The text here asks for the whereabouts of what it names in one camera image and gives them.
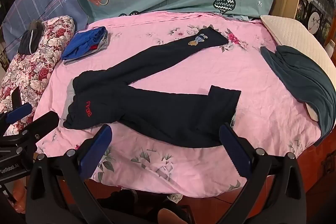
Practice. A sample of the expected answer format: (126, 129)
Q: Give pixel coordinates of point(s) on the grey folded garment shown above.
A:
(102, 45)

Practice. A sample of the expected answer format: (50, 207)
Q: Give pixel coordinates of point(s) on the ornate dark wall panel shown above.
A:
(317, 3)

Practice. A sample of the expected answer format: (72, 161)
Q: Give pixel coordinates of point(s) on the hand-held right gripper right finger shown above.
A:
(233, 145)

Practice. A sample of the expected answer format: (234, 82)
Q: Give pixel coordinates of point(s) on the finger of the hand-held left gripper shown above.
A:
(18, 112)
(42, 124)

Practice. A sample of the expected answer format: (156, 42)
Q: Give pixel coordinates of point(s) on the person's dark clothing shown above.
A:
(126, 196)

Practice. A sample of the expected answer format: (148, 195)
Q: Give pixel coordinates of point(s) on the person's left hand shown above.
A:
(18, 195)

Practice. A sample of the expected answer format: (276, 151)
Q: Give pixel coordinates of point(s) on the white textured pillow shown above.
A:
(294, 35)

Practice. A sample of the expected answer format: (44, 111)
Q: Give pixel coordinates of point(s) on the dark teal cloth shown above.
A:
(302, 77)

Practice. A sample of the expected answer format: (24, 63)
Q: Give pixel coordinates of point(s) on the dark grey garment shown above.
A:
(26, 43)

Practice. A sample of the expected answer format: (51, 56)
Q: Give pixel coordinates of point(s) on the pink floral bedsheet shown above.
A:
(183, 169)

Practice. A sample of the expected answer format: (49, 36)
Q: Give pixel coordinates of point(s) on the navy pants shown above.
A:
(157, 113)

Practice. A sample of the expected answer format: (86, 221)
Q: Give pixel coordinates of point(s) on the blue folded garment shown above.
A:
(81, 43)

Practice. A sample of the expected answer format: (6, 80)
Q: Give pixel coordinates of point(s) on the red rose floral quilt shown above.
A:
(34, 66)

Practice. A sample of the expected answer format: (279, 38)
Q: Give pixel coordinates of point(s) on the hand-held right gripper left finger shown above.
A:
(97, 145)

